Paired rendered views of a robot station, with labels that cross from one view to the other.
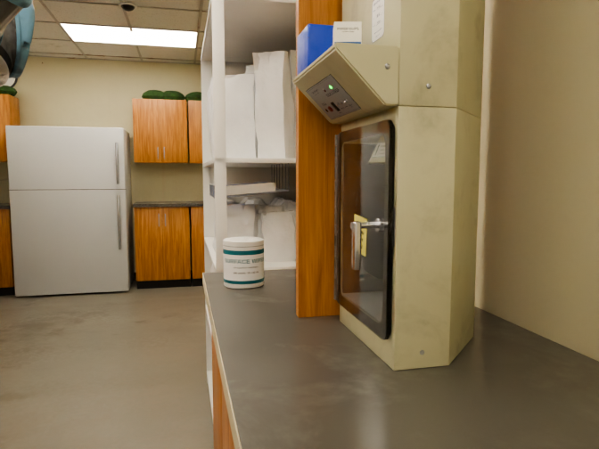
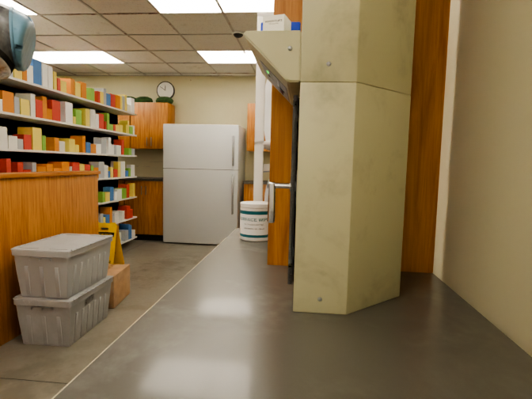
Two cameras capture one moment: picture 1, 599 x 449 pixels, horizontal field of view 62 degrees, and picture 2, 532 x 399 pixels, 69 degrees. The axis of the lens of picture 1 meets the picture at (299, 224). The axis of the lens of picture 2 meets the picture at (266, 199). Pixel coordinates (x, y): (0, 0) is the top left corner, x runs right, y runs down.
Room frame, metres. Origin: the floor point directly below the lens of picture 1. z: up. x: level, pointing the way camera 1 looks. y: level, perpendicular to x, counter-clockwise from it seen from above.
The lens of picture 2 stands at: (0.10, -0.37, 1.25)
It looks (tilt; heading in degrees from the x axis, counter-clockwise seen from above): 5 degrees down; 19
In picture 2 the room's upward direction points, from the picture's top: 1 degrees clockwise
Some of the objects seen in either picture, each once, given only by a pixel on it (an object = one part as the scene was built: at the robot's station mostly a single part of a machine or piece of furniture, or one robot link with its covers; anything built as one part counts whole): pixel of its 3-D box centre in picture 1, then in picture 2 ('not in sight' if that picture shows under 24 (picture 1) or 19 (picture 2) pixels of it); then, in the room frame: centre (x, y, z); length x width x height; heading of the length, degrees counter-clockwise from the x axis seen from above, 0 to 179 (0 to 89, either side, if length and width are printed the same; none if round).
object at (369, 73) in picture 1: (338, 90); (277, 74); (1.01, -0.08, 1.46); 0.32 x 0.11 x 0.10; 13
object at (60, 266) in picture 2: not in sight; (67, 263); (2.26, 1.87, 0.49); 0.60 x 0.42 x 0.33; 13
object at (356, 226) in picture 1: (365, 243); (279, 201); (0.91, -0.12, 1.17); 0.05 x 0.03 x 0.10; 103
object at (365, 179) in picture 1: (360, 224); (294, 188); (1.02, -0.13, 1.19); 0.30 x 0.01 x 0.40; 13
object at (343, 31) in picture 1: (347, 42); (276, 32); (0.96, -0.09, 1.54); 0.05 x 0.05 x 0.06; 89
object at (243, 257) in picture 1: (243, 261); (256, 220); (1.58, 0.18, 1.02); 0.13 x 0.13 x 0.15
